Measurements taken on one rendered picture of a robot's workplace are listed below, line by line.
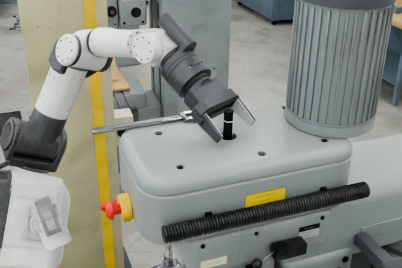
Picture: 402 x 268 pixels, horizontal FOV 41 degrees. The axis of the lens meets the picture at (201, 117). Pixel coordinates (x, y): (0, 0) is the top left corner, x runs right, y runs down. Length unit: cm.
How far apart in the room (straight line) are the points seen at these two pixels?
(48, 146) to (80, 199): 176
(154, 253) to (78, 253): 58
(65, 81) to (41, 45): 140
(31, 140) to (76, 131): 155
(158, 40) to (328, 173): 45
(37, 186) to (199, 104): 54
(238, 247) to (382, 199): 37
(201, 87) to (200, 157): 15
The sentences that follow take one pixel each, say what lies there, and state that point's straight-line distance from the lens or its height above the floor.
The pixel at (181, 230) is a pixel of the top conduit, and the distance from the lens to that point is 102.
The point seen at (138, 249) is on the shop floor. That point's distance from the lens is 380.
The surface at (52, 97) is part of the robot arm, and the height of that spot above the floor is 187.
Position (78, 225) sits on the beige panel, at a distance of 332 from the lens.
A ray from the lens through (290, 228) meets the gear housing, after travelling 120.
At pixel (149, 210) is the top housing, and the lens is 104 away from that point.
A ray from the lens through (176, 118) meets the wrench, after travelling 120.
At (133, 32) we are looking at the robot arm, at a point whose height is 206.
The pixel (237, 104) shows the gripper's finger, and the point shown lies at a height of 194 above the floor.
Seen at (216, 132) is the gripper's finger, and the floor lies 193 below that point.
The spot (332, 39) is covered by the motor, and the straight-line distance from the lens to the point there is 109.
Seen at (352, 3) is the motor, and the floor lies 218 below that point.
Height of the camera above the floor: 243
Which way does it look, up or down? 26 degrees down
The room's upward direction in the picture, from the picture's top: 1 degrees clockwise
